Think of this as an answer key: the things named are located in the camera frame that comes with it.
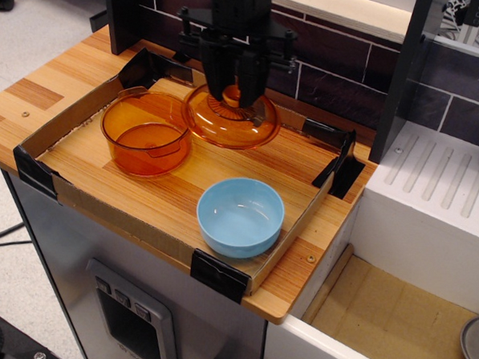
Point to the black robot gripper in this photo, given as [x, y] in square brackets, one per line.
[240, 31]

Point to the orange glass pot lid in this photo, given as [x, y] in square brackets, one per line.
[225, 123]

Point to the orange glass pot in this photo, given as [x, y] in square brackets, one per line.
[146, 133]

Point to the cardboard fence with black tape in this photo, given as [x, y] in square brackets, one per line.
[68, 161]

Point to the light blue bowl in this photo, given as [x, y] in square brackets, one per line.
[240, 217]

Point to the white toy sink unit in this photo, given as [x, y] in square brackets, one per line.
[401, 278]

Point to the toy dishwasher front panel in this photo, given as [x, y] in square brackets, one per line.
[141, 325]

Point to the black shelf upright post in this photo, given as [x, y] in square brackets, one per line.
[387, 129]

